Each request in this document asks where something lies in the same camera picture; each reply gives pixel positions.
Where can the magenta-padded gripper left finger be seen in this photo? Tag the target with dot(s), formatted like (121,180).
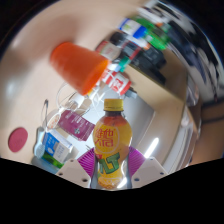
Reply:
(72,170)

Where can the green plastic bottle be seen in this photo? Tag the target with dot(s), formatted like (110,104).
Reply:
(158,39)

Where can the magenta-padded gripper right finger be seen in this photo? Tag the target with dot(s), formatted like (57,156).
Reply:
(150,169)

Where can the white and blue carton box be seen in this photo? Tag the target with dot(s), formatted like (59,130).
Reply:
(56,146)

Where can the flat round red coaster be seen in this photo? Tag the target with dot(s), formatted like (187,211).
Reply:
(18,140)

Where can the small blue and white bottle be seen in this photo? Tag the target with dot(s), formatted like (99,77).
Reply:
(133,28)

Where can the orange plastic cup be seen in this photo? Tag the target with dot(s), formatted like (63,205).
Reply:
(78,65)

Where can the red and white can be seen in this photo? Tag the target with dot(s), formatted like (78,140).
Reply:
(116,82)

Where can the white under-shelf light bar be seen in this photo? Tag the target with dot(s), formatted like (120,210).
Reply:
(151,147)

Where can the yellow drink bottle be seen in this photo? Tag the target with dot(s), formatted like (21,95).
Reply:
(111,140)

